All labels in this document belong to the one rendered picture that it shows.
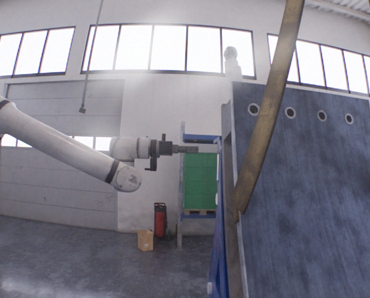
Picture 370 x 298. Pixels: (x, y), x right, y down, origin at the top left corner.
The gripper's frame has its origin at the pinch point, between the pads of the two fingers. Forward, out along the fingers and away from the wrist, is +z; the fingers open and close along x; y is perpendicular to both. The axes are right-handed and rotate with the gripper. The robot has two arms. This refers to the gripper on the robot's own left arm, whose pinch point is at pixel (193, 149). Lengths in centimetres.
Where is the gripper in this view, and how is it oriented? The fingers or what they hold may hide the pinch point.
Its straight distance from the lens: 88.9
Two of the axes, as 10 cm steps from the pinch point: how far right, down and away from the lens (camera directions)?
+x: -0.6, 1.0, 9.9
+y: 0.3, -9.9, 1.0
